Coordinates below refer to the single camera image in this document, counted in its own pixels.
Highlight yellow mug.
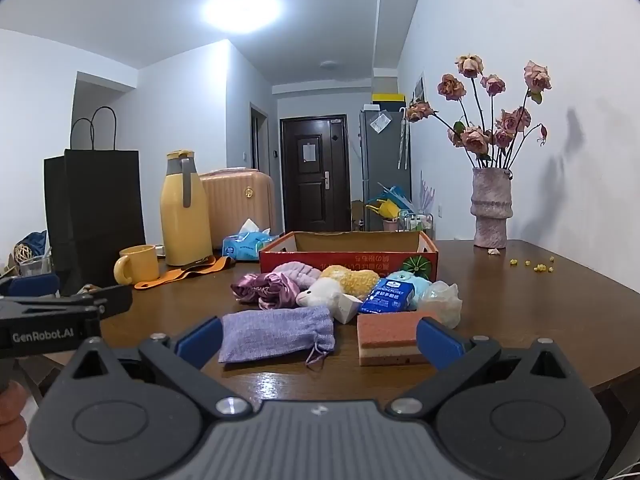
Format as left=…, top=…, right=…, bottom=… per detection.
left=113, top=245, right=161, bottom=286

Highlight dried pink roses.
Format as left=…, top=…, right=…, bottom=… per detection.
left=405, top=54, right=552, bottom=170

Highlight light purple decoration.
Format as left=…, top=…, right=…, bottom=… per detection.
left=419, top=170, right=436, bottom=216

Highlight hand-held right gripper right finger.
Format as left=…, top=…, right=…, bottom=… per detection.
left=387, top=317, right=576, bottom=417

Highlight brown book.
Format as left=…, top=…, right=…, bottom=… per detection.
left=356, top=310, right=443, bottom=367

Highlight yellow thermos jug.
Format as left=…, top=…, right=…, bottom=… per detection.
left=160, top=150, right=215, bottom=267

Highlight black paper bag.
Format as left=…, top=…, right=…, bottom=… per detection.
left=44, top=106, right=147, bottom=293

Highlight purple satin scrunchie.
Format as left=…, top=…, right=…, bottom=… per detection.
left=231, top=272, right=303, bottom=311

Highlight white plush toy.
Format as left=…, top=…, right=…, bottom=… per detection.
left=296, top=277, right=343, bottom=308

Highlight pile of colourful clutter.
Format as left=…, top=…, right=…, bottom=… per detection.
left=397, top=210, right=435, bottom=238

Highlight yellow watering can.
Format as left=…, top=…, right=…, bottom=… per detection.
left=366, top=199, right=401, bottom=221

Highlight red and orange cardboard box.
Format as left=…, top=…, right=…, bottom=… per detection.
left=259, top=231, right=440, bottom=286

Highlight yellow plush toy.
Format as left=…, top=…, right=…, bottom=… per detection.
left=320, top=265, right=381, bottom=301

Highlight light blue plush toy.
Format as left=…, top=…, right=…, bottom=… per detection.
left=387, top=270, right=433, bottom=311

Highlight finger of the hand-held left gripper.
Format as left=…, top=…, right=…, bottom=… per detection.
left=0, top=273, right=61, bottom=298
left=75, top=285, right=133, bottom=318

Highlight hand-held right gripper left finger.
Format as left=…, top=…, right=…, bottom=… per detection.
left=65, top=316, right=253, bottom=418

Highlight clear plastic bag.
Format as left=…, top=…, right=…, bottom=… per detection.
left=417, top=281, right=463, bottom=330

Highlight person's left hand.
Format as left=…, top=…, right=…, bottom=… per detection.
left=0, top=389, right=28, bottom=463

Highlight purple drawstring pouch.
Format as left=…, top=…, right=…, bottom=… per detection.
left=218, top=306, right=336, bottom=372

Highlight scattered yellow crumbs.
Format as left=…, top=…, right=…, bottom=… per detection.
left=507, top=256, right=556, bottom=274

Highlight round ceiling light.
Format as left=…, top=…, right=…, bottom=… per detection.
left=200, top=0, right=283, bottom=36

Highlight blue soft tissue pack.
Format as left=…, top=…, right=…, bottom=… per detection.
left=221, top=219, right=281, bottom=262

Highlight grey refrigerator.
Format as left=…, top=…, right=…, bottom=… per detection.
left=359, top=106, right=412, bottom=231

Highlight blue tissue packet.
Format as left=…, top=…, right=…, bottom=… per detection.
left=359, top=277, right=416, bottom=316

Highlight dark brown entrance door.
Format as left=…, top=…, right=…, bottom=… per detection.
left=280, top=115, right=352, bottom=233

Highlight pink textured vase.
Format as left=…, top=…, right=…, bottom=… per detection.
left=471, top=166, right=514, bottom=250

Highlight pink ribbed suitcase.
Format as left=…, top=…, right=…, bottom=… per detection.
left=199, top=168, right=277, bottom=251

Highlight white foam block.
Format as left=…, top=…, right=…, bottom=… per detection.
left=332, top=292, right=363, bottom=325

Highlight orange and black strap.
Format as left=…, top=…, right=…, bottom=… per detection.
left=134, top=255, right=236, bottom=291

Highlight dark blue cloth bag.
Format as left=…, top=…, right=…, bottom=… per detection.
left=15, top=231, right=51, bottom=261

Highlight white folded umbrella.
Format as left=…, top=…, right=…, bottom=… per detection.
left=397, top=106, right=410, bottom=170

